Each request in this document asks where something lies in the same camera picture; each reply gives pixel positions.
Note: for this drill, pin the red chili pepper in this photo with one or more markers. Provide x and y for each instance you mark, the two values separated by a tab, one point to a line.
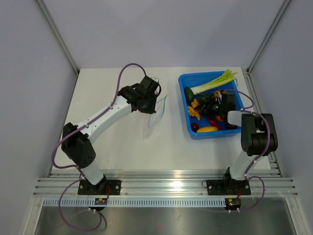
214	123

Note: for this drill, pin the green cucumber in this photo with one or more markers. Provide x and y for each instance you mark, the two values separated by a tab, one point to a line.
189	95

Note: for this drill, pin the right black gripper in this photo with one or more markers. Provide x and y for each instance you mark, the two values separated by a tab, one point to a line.
207	113

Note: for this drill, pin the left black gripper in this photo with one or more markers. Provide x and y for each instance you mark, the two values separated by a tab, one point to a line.
151	109

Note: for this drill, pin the dark red plum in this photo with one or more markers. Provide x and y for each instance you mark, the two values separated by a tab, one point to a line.
194	127

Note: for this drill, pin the orange toy pineapple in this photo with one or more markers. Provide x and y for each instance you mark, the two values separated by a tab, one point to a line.
215	96

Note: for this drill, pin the right circuit board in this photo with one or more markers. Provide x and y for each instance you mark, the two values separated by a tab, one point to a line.
233	203

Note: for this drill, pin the aluminium frame post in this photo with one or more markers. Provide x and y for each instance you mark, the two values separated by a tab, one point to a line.
57	35
269	34

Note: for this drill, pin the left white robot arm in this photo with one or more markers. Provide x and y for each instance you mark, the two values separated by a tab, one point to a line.
78	146

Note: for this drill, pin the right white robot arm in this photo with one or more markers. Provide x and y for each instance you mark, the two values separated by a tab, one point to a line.
258	139

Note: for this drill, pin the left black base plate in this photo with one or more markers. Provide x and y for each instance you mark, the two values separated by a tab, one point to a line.
106	187

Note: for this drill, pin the green celery stalk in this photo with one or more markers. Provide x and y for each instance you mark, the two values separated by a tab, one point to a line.
226	77

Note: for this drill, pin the circuit board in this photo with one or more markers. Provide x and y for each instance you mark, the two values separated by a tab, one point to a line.
233	203
101	201

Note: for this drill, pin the white slotted cable duct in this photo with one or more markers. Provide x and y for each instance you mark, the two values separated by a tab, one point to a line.
138	202

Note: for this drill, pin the left circuit board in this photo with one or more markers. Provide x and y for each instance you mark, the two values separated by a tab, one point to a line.
101	201

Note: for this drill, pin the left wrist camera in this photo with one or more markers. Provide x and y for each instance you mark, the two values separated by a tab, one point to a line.
155	80

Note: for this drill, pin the orange persimmon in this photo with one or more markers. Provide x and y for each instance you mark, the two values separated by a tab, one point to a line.
218	118

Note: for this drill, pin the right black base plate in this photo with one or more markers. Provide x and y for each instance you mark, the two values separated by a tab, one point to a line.
233	187

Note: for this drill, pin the left aluminium frame post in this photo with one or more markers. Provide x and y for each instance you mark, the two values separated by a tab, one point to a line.
57	35

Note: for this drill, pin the right aluminium frame post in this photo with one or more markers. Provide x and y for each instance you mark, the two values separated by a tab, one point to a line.
269	34

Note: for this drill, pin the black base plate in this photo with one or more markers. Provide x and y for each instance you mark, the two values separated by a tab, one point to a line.
106	187
233	187

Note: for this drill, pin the aluminium mounting rail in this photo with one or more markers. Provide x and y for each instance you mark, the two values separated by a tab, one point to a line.
162	183

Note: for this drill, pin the blue plastic tray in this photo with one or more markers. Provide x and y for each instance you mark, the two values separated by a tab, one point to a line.
193	80

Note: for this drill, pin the clear zip top bag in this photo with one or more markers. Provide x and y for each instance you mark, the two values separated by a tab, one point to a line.
152	122

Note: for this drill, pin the yellow mango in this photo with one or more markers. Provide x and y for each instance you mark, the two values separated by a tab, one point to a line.
207	129

